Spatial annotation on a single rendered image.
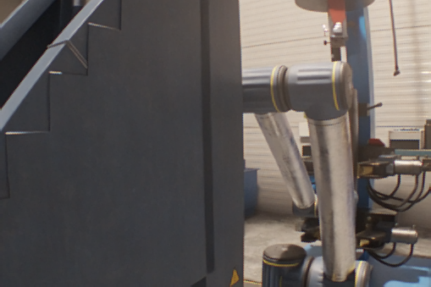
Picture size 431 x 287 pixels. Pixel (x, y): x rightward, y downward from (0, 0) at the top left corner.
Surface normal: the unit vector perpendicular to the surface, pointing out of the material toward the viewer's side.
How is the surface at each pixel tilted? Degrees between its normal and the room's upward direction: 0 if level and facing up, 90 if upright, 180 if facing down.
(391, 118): 90
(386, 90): 90
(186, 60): 90
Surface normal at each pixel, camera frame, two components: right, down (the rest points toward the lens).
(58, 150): 0.84, 0.00
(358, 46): -0.63, 0.04
